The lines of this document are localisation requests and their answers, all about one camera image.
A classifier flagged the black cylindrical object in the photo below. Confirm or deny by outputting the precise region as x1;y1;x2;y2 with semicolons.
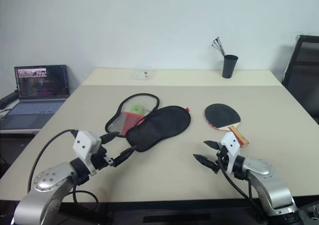
0;90;18;109

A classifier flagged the black rubber table tennis paddle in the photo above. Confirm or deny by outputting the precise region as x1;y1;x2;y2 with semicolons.
204;103;250;148

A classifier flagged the black office chair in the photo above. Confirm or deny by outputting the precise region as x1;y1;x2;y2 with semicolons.
281;34;319;125

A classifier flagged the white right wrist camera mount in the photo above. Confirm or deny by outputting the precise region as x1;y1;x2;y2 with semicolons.
220;132;242;172

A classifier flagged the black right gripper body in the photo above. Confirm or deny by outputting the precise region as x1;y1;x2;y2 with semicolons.
213;145;233;174

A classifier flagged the thin black-tipped stick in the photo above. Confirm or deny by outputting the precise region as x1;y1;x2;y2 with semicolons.
211;45;225;57
212;42;226;57
213;39;226;57
217;37;227;57

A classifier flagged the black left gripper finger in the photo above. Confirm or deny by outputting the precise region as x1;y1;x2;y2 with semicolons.
100;132;120;145
111;146;137;168

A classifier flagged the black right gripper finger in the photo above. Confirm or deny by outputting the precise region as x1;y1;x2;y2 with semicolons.
203;140;221;151
193;154;218;172

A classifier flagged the black plastic cup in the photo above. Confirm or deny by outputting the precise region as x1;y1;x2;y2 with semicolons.
222;55;239;79

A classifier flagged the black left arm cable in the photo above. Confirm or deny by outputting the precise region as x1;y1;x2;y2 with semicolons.
26;128;100;212

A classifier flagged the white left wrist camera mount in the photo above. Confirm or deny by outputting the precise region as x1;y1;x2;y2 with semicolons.
73;130;102;177

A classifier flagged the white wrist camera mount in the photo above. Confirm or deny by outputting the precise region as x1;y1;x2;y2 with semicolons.
220;132;242;172
73;130;102;177

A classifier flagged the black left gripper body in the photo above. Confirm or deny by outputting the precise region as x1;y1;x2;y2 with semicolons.
90;144;118;172

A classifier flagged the open grey laptop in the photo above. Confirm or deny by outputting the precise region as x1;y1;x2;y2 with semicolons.
0;64;70;130

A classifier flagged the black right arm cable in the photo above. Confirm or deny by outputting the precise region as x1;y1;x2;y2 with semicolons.
218;165;269;223

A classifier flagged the black zippered pouch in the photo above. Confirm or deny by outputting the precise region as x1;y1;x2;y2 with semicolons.
104;93;192;153

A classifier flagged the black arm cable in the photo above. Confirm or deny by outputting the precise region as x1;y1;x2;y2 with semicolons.
26;128;100;212
218;165;269;223

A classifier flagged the clear plastic container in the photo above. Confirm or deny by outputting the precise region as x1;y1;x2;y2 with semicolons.
131;67;156;81

